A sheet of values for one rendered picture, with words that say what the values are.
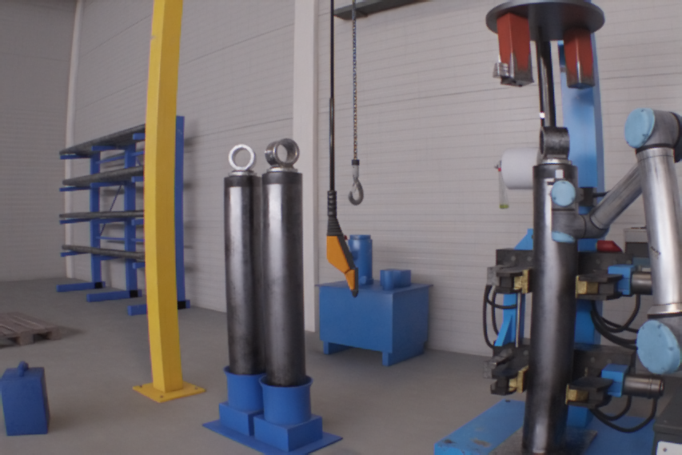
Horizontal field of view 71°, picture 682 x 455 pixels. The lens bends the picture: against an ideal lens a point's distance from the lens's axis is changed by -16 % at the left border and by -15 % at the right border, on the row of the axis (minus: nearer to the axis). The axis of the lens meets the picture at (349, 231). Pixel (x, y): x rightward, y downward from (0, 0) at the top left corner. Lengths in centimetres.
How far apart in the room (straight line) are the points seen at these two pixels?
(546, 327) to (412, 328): 249
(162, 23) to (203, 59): 394
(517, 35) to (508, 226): 257
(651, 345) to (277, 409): 204
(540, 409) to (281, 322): 135
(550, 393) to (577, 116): 138
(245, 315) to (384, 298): 175
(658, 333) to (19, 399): 313
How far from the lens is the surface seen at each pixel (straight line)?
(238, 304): 312
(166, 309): 394
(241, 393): 322
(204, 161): 763
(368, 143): 562
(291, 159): 296
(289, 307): 288
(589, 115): 294
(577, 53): 271
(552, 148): 250
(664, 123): 164
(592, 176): 290
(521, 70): 248
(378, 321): 467
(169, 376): 404
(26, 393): 341
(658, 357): 155
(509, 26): 251
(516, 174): 348
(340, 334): 497
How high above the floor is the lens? 126
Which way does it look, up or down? 2 degrees down
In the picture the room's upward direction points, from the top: straight up
